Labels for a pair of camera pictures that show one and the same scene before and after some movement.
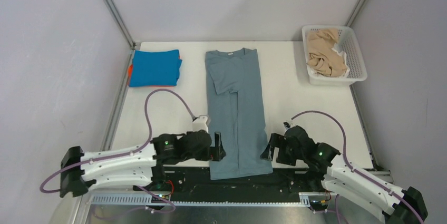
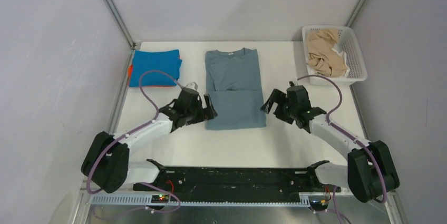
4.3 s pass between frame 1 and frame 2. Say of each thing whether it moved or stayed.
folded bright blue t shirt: stayed
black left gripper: moved
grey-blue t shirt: moved
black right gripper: moved
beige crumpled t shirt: stayed
